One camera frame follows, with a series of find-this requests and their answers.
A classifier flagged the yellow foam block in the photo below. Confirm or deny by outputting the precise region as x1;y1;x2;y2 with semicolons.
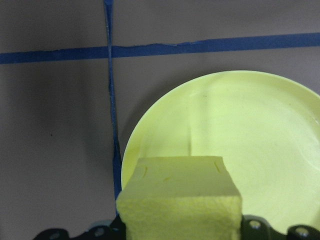
116;155;244;240

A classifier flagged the yellow round plate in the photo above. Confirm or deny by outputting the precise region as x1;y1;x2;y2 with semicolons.
120;70;320;237

